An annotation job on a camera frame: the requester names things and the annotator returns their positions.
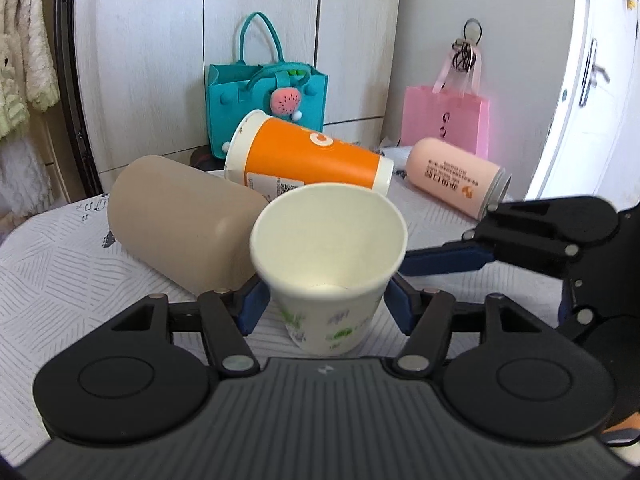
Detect black hair ties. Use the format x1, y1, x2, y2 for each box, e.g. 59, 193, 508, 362
449, 18, 484, 71

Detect white door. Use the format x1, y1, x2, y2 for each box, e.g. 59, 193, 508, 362
524, 0, 640, 207

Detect orange paper cup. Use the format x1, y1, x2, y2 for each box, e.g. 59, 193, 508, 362
224, 109, 396, 202

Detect black curved frame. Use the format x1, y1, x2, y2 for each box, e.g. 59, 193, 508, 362
54, 0, 104, 197

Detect cream fluffy garment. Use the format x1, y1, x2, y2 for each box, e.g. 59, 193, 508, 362
0, 0, 62, 221

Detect tan plastic cup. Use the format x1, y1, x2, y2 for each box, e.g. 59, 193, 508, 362
107, 155, 272, 297

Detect metal door handle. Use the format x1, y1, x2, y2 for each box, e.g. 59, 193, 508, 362
579, 38, 611, 108

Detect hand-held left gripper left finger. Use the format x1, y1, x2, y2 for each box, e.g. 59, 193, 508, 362
111, 278, 274, 377

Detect dark round container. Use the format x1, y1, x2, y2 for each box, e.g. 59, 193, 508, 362
189, 147, 227, 172

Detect white wardrobe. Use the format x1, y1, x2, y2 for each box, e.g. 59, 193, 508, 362
74, 0, 404, 192

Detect white plastic bag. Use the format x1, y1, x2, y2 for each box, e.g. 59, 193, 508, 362
377, 136, 417, 179

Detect white patterned tablecloth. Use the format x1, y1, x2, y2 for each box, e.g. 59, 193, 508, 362
0, 167, 640, 467

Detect pink can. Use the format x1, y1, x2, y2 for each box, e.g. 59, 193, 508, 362
405, 136, 513, 221

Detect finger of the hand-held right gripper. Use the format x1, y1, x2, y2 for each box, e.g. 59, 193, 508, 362
557, 269, 617, 343
399, 196, 622, 282

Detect teal felt bag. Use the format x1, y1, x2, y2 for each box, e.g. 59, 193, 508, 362
206, 11, 329, 159

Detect pink tote bag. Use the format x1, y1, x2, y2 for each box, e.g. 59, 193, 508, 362
400, 51, 491, 159

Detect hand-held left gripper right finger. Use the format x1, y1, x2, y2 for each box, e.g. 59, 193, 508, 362
382, 277, 547, 377

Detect white paper cup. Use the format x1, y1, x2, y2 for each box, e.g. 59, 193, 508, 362
249, 182, 409, 358

